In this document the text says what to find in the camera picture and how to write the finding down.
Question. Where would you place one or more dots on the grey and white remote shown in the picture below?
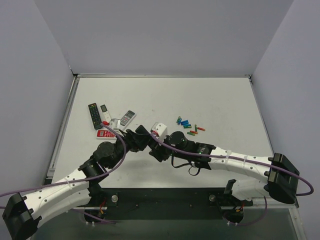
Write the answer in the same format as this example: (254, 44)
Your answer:
(127, 118)

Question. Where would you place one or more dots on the blue battery upper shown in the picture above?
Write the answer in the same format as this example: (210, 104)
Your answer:
(185, 122)

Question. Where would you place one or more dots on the black multi-button remote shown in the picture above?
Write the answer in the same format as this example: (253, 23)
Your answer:
(95, 116)

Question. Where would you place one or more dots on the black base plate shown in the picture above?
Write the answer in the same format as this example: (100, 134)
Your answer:
(121, 204)

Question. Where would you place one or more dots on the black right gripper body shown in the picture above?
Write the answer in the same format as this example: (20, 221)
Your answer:
(159, 149)

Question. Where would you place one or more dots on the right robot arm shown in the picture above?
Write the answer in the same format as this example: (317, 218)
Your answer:
(266, 177)

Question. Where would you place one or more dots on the slim white remote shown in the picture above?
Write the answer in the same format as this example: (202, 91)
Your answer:
(106, 115)

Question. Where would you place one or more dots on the red and white remote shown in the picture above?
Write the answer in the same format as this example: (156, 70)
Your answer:
(102, 134)

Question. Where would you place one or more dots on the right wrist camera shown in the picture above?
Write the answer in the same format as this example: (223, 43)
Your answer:
(160, 129)

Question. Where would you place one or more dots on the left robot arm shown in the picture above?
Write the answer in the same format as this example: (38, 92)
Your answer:
(28, 209)

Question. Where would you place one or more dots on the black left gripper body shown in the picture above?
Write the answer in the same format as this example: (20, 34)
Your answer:
(131, 139)

